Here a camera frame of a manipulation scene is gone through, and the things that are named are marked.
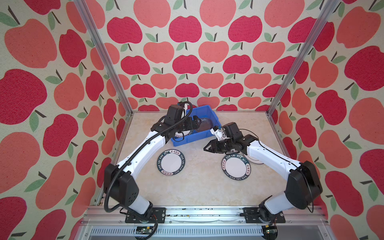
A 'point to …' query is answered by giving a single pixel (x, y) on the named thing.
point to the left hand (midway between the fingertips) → (197, 124)
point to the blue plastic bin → (206, 111)
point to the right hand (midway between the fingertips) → (209, 148)
